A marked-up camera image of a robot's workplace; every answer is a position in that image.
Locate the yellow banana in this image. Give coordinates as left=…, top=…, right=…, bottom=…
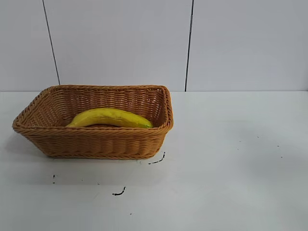
left=65, top=107, right=154, bottom=129

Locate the woven wicker basket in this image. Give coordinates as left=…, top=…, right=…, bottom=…
left=12, top=84, right=174, bottom=160

